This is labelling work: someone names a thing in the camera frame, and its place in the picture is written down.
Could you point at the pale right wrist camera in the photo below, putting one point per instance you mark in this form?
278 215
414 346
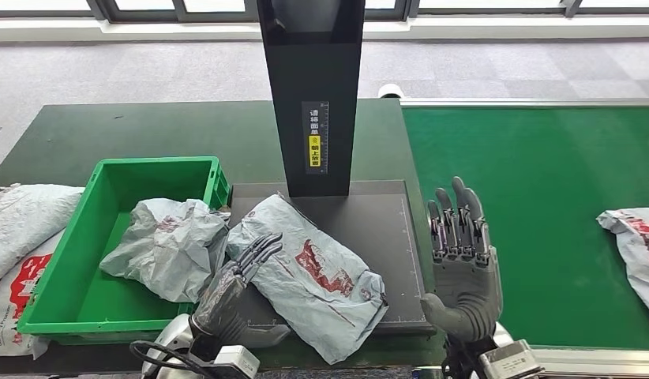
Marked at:
513 361

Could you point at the aluminium conveyor frame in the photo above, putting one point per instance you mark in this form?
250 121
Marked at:
591 361

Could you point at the black and yellow label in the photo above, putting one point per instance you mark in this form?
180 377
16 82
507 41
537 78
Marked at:
315 137

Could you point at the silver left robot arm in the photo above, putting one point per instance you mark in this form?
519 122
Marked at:
173 335

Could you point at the white window sill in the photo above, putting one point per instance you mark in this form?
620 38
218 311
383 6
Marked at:
460 29

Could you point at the plain white woven sack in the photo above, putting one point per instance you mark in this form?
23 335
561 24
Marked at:
26 217

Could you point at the grey parcel with red print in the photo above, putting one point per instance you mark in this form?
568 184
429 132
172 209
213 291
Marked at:
314 293

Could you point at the grey plastic parcel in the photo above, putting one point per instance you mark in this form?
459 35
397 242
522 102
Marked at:
167 251

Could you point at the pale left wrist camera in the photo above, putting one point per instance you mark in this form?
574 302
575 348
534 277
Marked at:
238 363

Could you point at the white sack with red print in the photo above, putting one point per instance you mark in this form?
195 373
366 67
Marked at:
8 308

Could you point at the dark window frame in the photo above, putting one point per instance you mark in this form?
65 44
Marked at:
146 14

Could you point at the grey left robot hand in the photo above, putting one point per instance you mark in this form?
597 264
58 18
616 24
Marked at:
222 308

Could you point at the white conveyor roller end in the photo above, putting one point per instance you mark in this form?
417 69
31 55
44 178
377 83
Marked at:
390 92

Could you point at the black inbound scanner machine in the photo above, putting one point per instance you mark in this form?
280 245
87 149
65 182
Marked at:
311 78

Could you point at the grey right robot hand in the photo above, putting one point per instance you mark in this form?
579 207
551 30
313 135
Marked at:
465 293

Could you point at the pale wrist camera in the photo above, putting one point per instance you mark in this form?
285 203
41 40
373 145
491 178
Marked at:
238 363
513 361

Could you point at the green conveyor belt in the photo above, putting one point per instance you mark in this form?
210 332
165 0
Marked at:
539 209

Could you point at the large white printed parcel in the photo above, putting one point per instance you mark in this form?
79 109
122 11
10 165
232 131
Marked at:
638 256

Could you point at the green plastic crate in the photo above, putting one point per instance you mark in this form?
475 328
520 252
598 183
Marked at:
63 272

